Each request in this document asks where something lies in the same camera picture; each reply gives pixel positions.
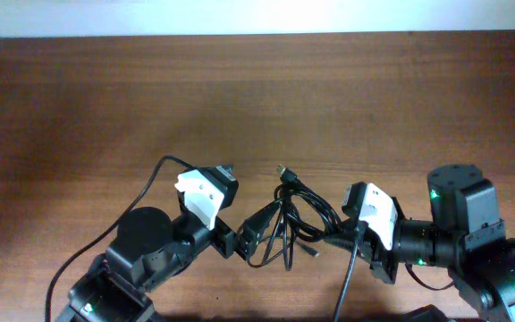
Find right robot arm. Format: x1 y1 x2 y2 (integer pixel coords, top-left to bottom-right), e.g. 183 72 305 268
325 164 515 321

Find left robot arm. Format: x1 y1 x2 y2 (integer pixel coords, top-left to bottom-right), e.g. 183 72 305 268
56 204 279 322

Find black usb cables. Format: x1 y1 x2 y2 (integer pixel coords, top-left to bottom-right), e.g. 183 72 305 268
246 163 343 272

